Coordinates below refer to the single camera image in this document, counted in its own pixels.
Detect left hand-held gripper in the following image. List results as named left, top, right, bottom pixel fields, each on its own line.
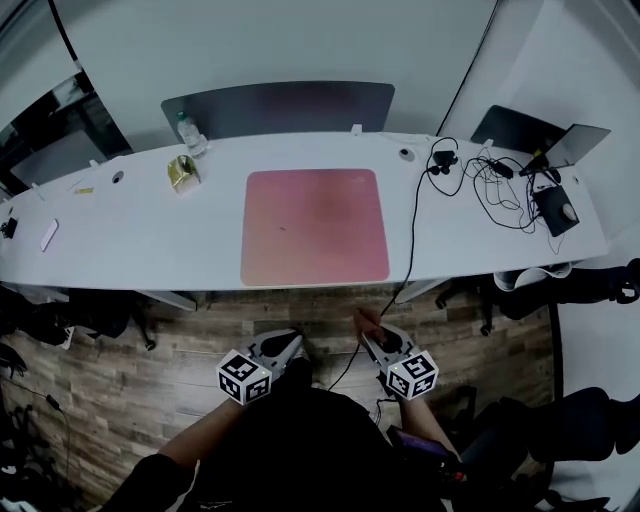
left=215, top=328, right=306, bottom=406

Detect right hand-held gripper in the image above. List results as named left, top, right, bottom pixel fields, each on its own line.
left=360, top=323, right=440, bottom=401

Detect pink mouse pad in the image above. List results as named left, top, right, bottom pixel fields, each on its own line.
left=239, top=168, right=391, bottom=288

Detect person's left forearm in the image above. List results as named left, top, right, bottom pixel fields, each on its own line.
left=158, top=397, right=251, bottom=471

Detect person's right forearm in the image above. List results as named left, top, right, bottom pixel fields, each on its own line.
left=397, top=394, right=461, bottom=461

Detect black mouse pad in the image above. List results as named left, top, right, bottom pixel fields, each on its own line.
left=532, top=184, right=581, bottom=238

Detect purple waist device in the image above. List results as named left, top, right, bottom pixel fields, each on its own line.
left=386, top=424, right=464, bottom=482

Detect person's dark clothing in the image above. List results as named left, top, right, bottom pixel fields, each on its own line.
left=99, top=357, right=451, bottom=512

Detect black office chair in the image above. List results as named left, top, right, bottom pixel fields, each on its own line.
left=449, top=385, right=640, bottom=512
left=0, top=284, right=157, bottom=352
left=434, top=259, right=640, bottom=337

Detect black webcam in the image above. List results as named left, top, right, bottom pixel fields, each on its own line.
left=430, top=148, right=459, bottom=176

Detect white phone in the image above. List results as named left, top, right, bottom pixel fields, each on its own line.
left=39, top=218, right=60, bottom=253

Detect clear plastic water bottle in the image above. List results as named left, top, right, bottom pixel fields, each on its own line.
left=175, top=110, right=209, bottom=159

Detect small dark grey desk divider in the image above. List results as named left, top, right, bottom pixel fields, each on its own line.
left=470, top=104, right=566, bottom=154

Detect wide dark grey desk divider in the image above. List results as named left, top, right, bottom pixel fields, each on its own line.
left=160, top=81, right=396, bottom=141

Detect silver laptop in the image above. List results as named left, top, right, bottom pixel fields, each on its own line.
left=544, top=123, right=612, bottom=170

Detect long black cable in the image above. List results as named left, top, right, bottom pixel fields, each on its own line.
left=327, top=167, right=436, bottom=394

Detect tangled black cables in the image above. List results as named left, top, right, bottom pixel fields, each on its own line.
left=464, top=144, right=569, bottom=256

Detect black floor cable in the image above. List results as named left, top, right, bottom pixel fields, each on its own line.
left=0, top=372, right=74, bottom=481

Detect black wall cable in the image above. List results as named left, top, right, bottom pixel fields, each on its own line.
left=435, top=0, right=502, bottom=137

